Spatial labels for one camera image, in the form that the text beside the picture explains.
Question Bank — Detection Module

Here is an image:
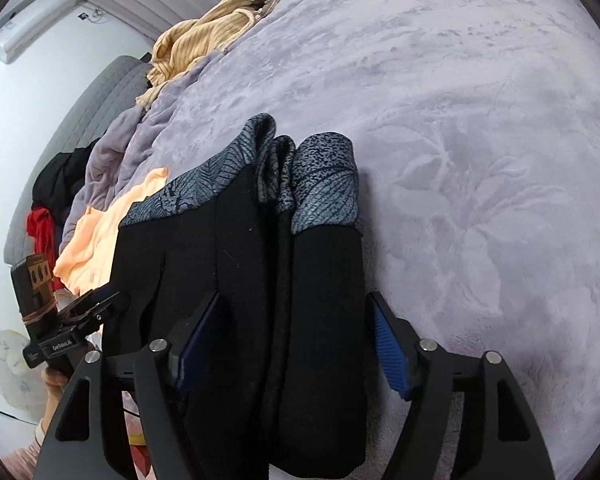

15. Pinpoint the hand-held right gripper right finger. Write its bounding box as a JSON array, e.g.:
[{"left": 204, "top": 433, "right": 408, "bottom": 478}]
[{"left": 367, "top": 290, "right": 556, "bottom": 480}]

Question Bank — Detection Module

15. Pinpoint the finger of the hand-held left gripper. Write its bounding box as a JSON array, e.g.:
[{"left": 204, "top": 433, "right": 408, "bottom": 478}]
[
  {"left": 61, "top": 300, "right": 129, "bottom": 334},
  {"left": 84, "top": 283, "right": 122, "bottom": 310}
]

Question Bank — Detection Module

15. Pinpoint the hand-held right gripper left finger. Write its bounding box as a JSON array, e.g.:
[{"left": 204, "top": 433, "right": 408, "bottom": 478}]
[{"left": 32, "top": 292, "right": 226, "bottom": 480}]

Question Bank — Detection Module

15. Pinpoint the black pants patterned grey waistband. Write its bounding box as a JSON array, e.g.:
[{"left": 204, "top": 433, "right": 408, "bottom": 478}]
[{"left": 100, "top": 112, "right": 368, "bottom": 480}]

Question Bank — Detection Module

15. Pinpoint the person's left forearm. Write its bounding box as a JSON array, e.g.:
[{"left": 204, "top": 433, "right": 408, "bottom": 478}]
[{"left": 2, "top": 400, "right": 63, "bottom": 480}]

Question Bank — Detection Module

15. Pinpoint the person's left hand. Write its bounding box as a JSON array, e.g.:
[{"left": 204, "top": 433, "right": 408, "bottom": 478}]
[{"left": 40, "top": 367, "right": 73, "bottom": 412}]

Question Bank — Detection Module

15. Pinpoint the peach garment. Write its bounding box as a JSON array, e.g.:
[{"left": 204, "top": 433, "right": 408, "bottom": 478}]
[{"left": 54, "top": 167, "right": 170, "bottom": 293}]

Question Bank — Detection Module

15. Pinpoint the red and yellow printed cloth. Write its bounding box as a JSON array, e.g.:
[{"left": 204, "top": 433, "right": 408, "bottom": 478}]
[{"left": 122, "top": 390, "right": 153, "bottom": 480}]

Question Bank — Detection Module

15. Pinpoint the black cloth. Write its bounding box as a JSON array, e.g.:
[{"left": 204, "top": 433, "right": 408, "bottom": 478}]
[{"left": 32, "top": 137, "right": 103, "bottom": 216}]

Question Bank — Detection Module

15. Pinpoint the grey quilted headboard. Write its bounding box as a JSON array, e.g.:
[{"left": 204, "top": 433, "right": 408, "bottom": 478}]
[{"left": 2, "top": 55, "right": 153, "bottom": 266}]

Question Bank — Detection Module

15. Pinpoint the grey plush blanket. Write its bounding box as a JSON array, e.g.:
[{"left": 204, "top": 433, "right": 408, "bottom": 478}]
[{"left": 55, "top": 0, "right": 600, "bottom": 480}]

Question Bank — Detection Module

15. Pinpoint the yellow ribbed garment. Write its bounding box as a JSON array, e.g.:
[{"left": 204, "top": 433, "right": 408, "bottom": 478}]
[{"left": 135, "top": 0, "right": 266, "bottom": 108}]

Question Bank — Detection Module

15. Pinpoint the white air conditioner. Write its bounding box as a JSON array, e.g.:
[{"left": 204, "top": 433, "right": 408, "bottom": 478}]
[{"left": 0, "top": 0, "right": 81, "bottom": 63}]

